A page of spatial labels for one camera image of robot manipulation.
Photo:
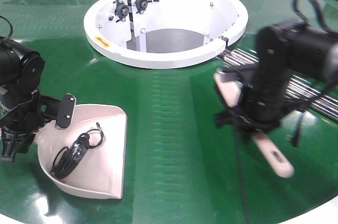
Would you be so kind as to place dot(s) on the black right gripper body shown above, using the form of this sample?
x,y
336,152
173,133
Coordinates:
x,y
253,98

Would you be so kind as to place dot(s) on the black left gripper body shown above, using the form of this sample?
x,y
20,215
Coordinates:
x,y
23,116

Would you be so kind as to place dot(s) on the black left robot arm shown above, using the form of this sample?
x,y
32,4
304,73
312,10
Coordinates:
x,y
21,68

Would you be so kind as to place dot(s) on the pink dustpan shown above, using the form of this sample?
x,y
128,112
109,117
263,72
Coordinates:
x,y
100,174

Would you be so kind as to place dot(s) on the pink hand brush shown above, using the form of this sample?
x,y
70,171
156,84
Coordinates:
x,y
274,155

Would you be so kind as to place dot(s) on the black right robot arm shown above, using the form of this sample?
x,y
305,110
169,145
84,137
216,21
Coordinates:
x,y
284,49

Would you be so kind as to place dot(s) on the left black bearing block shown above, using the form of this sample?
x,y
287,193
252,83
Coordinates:
x,y
121,11

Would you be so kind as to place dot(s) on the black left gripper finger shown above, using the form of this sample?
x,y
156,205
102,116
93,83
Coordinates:
x,y
65,111

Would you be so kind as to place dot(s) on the right black bearing block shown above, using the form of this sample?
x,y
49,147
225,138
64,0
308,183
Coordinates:
x,y
141,5

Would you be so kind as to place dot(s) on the orange warning label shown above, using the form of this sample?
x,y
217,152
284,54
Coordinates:
x,y
102,41

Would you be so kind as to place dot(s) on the black bearing block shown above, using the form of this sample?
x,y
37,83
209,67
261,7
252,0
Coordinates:
x,y
141,5
121,11

